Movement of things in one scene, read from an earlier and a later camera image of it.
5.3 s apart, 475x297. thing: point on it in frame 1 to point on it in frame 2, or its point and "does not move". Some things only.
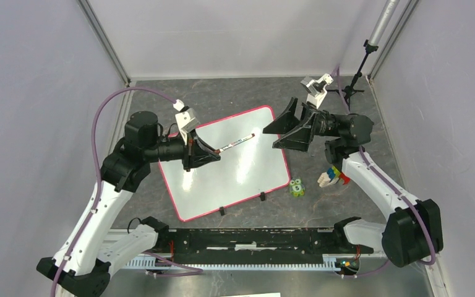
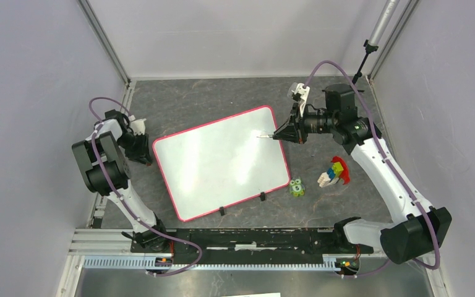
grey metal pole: [383, 22] does not move
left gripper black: [195, 161] to [143, 153]
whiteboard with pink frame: [252, 168] does not move
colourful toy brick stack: [331, 177] does not move
